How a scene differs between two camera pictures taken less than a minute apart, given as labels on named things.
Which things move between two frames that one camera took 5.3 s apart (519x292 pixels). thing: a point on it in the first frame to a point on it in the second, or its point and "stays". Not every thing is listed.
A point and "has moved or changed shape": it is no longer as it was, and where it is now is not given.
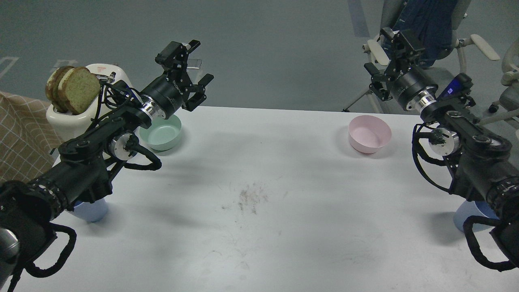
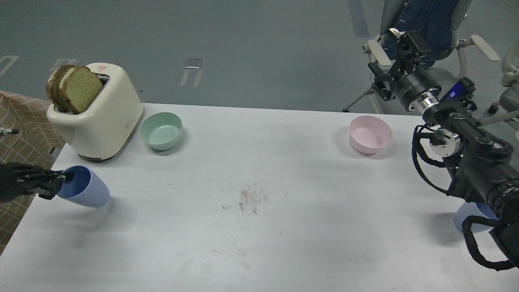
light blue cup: (93, 212) has moved or changed shape
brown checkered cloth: (27, 142) stays
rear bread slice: (52, 88) stays
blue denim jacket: (429, 24) stays
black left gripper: (174, 90) to (18, 178)
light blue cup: (474, 208) stays
